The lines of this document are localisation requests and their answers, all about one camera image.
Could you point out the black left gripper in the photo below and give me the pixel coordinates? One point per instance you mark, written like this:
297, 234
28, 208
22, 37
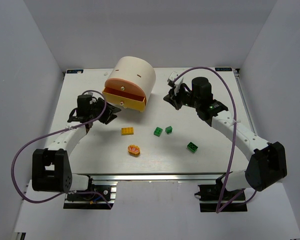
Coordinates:
104, 111

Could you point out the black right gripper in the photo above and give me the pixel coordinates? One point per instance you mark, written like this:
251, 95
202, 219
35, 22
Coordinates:
177, 98

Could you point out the yellow drawer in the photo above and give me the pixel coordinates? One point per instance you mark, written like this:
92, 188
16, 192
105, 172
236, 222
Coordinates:
124, 99

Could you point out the small green lego brick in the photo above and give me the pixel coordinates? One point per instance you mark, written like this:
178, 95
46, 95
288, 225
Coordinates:
169, 129

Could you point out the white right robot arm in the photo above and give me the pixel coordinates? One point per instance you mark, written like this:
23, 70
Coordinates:
266, 161

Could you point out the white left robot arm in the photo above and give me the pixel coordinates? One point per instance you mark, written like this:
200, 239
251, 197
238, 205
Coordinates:
56, 156

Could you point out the yellow lego brick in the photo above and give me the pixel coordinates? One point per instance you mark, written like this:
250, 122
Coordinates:
127, 131

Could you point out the orange oval lego piece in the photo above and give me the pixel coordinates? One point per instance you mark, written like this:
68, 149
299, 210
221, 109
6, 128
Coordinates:
133, 150

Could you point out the cream drawer cabinet shell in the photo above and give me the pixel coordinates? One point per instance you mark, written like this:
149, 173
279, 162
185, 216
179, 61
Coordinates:
135, 70

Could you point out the right blue corner label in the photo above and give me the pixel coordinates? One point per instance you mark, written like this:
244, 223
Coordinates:
223, 69

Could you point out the blue corner label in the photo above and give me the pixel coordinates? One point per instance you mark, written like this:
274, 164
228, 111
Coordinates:
74, 71
223, 69

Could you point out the left blue corner label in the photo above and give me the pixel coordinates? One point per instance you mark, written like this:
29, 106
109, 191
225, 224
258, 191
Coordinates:
74, 71

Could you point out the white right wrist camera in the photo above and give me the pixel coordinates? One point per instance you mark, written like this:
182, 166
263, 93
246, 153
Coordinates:
175, 80

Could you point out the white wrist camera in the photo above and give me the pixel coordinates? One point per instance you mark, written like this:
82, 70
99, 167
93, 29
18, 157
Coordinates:
175, 80
94, 99

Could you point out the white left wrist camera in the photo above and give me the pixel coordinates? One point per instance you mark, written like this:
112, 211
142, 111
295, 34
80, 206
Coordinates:
94, 99

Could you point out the aluminium table front rail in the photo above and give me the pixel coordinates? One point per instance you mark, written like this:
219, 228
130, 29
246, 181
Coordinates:
165, 177

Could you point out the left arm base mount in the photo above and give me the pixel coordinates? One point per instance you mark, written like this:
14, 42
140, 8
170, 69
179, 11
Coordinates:
100, 195

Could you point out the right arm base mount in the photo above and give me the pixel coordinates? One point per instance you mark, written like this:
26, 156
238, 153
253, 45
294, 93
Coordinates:
208, 196

